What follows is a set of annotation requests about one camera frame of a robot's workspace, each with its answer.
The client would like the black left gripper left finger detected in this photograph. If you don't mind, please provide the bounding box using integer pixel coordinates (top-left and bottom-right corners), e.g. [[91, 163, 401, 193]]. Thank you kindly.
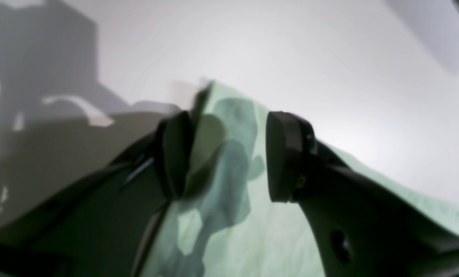
[[0, 111, 194, 277]]

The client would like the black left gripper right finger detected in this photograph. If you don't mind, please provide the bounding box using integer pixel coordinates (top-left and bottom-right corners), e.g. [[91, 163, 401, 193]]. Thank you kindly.
[[266, 112, 459, 277]]

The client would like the light green T-shirt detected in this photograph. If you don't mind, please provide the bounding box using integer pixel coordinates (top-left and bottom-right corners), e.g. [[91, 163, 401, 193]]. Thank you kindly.
[[139, 0, 459, 277]]

